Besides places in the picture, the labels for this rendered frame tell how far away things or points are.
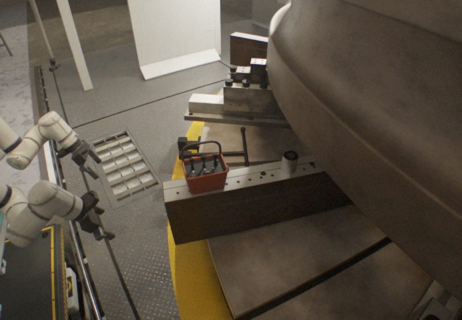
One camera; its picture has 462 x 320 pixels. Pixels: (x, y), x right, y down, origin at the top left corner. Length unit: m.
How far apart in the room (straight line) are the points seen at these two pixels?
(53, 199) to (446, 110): 1.22
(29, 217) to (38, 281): 0.82
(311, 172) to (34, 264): 1.59
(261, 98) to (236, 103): 0.20
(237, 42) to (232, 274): 2.63
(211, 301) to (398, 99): 1.44
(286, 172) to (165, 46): 3.16
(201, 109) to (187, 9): 2.11
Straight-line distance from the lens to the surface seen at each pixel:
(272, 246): 1.62
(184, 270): 1.91
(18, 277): 1.87
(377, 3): 0.94
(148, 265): 1.97
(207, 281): 1.86
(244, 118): 2.42
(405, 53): 1.04
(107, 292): 1.97
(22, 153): 1.34
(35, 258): 1.89
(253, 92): 2.23
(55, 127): 1.35
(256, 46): 3.34
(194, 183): 1.27
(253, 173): 1.43
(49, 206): 0.99
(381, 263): 1.75
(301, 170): 1.49
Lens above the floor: 1.69
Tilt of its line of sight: 39 degrees down
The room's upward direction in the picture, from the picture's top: straight up
